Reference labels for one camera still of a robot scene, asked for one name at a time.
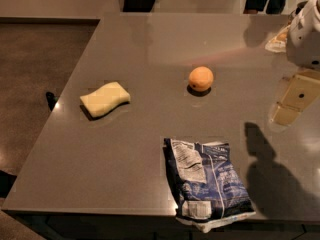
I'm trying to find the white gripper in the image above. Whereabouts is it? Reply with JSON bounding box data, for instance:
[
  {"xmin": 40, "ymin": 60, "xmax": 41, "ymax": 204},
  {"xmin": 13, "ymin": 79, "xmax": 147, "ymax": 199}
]
[{"xmin": 271, "ymin": 0, "xmax": 320, "ymax": 126}]

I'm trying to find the orange fruit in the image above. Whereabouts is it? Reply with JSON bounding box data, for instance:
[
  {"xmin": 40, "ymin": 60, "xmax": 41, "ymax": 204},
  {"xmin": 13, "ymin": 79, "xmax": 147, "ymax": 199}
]
[{"xmin": 188, "ymin": 66, "xmax": 214, "ymax": 92}]

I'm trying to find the blue chip bag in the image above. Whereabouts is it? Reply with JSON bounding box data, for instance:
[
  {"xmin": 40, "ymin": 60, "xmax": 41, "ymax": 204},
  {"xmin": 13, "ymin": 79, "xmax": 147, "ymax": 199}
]
[{"xmin": 163, "ymin": 138, "xmax": 255, "ymax": 233}]

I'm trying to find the snack package on table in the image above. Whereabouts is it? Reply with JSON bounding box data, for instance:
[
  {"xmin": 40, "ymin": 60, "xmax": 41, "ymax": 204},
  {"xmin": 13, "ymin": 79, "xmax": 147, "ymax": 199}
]
[{"xmin": 265, "ymin": 26, "xmax": 290, "ymax": 53}]

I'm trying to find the yellow sponge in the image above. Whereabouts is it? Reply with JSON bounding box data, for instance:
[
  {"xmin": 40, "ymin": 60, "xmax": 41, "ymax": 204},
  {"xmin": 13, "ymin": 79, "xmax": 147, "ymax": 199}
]
[{"xmin": 80, "ymin": 82, "xmax": 131, "ymax": 118}]

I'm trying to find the small black object on floor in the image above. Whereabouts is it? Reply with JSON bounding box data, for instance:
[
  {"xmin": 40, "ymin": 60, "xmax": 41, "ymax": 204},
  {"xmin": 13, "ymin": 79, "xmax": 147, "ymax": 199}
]
[{"xmin": 46, "ymin": 92, "xmax": 58, "ymax": 110}]

